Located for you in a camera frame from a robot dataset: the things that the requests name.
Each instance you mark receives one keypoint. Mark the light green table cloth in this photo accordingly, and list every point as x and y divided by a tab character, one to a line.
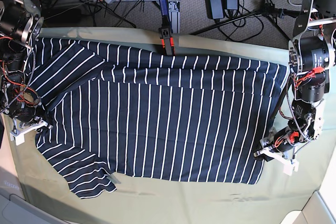
32	192

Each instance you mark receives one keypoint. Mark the black tripod stand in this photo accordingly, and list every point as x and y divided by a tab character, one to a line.
266	10

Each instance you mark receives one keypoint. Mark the aluminium frame post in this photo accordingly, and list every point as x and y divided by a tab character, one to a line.
174	7

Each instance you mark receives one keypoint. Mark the navy white striped T-shirt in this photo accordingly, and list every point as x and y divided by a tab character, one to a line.
192	118

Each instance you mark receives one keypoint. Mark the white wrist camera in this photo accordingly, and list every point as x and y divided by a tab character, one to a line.
17	137
290	166

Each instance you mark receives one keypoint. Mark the orange black centre clamp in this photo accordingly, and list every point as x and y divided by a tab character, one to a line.
167	41

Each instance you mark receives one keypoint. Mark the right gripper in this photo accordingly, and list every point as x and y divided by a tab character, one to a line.
28	113

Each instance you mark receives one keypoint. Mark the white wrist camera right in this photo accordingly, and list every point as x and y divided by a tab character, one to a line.
17	137

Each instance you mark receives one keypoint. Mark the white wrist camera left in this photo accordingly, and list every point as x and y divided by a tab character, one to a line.
290	166

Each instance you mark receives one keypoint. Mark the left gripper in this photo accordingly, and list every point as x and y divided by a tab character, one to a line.
280	145

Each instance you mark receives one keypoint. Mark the blue clamp handle centre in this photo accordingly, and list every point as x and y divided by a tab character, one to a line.
164	13

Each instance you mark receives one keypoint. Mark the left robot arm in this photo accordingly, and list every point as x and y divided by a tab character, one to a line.
311	56

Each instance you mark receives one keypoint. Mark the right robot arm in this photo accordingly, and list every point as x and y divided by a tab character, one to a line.
21	22

